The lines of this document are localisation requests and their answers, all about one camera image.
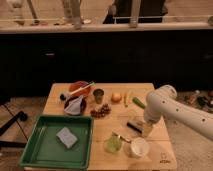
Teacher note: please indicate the small metal cup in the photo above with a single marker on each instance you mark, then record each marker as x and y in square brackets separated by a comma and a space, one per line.
[98, 95]

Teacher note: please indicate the metal spoon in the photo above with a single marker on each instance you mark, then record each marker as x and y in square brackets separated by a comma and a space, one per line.
[121, 137]

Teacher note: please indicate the wooden black felt eraser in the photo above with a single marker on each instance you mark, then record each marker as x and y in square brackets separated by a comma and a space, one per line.
[136, 125]

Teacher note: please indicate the grey blue sponge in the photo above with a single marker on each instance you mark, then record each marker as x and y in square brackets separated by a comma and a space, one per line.
[67, 137]

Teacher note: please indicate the green plastic tray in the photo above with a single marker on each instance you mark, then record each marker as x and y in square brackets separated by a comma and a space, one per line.
[45, 150]

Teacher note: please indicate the bunch of red grapes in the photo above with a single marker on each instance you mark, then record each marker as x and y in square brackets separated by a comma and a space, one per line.
[101, 112]

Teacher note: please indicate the person in dark clothes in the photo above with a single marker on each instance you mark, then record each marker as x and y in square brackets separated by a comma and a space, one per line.
[141, 11]

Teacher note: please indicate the yellow onion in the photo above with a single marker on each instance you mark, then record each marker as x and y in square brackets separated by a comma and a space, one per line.
[116, 97]

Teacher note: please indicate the grey folded cloth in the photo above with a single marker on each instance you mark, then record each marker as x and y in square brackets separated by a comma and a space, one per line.
[73, 106]

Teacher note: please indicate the translucent green cup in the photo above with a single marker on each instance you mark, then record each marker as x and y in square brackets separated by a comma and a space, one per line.
[113, 144]

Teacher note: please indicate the black tripod stand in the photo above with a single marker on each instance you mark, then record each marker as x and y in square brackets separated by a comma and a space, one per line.
[20, 116]

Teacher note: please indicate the dark red plate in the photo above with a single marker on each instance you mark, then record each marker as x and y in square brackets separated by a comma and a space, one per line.
[83, 104]

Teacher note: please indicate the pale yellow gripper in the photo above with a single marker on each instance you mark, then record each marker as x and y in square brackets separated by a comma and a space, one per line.
[147, 128]

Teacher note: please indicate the yellow banana toy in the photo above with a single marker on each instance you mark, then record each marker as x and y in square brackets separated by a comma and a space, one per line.
[126, 96]

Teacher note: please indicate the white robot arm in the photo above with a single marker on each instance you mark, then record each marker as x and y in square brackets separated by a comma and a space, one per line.
[162, 102]

